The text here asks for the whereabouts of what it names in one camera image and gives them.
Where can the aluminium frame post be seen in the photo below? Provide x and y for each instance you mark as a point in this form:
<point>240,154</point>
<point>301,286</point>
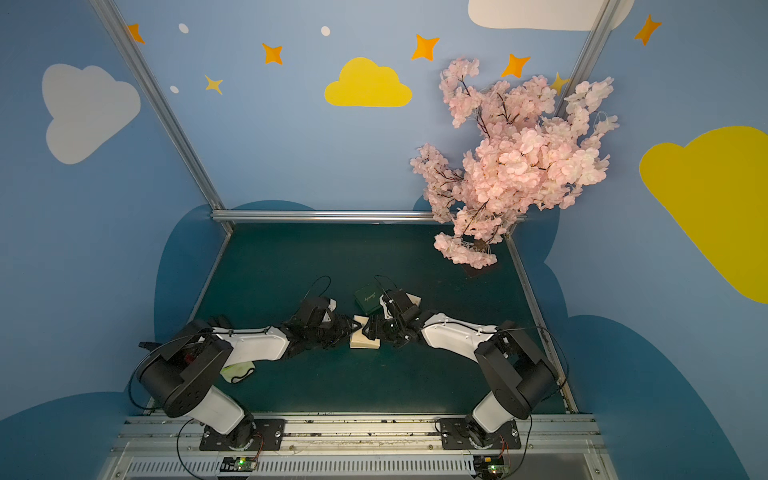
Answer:
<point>590,52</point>
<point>113,22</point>

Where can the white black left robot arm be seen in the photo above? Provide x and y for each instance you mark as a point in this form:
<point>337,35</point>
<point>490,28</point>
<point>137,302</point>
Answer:
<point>180,375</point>

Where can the brown tree base plate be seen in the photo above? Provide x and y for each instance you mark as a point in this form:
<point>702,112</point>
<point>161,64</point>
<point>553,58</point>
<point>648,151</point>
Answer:
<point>473,272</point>

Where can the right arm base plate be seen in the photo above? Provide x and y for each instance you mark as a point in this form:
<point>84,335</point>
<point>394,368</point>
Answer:
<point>464,434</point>

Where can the white lotus box lid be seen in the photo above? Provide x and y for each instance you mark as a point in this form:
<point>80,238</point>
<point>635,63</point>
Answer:
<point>236,373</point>

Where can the green circuit board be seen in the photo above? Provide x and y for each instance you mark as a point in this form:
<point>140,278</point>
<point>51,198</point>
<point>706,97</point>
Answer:
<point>239,465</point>
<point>489,468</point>

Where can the left aluminium frame post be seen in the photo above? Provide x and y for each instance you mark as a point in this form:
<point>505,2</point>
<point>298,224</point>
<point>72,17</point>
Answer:
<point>113,22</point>

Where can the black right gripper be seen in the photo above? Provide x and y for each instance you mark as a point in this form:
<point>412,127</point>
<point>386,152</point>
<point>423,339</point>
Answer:
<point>380,327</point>

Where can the right green circuit board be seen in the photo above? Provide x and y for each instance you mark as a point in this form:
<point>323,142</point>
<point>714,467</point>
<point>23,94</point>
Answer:
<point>489,468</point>

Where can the horizontal aluminium frame rail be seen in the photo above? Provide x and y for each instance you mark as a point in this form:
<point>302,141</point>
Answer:
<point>325,217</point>

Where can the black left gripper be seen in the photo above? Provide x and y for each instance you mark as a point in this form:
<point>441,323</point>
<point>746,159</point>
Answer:
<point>339,327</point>

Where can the pink cherry blossom tree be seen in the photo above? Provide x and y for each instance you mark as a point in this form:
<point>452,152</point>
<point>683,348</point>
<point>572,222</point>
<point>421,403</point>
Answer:
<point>527,157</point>

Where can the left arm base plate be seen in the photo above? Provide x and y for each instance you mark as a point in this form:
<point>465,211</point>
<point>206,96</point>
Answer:
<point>249,435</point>

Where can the right aluminium frame post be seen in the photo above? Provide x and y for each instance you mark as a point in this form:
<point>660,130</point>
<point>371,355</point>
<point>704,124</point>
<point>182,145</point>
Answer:
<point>590,52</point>

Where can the left green circuit board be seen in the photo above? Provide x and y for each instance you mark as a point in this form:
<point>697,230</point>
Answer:
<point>239,465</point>

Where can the black red handled tool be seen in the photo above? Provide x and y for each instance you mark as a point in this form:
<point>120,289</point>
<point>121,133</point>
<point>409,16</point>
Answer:
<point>150,347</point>

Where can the front aluminium rail track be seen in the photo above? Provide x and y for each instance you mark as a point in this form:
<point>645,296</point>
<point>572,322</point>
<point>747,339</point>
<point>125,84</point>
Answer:
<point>359,446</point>

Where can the white flower box lid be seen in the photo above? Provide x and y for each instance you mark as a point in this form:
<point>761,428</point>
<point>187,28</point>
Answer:
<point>414,299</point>

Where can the green jewelry box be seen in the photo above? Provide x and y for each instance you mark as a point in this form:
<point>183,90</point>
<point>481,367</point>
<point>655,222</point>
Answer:
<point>368,298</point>

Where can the white flower gift box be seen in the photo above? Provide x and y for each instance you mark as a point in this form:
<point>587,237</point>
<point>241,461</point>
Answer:
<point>358,340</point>

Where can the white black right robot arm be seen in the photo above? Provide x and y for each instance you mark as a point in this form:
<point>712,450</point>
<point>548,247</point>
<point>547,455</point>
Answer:
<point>519,374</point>

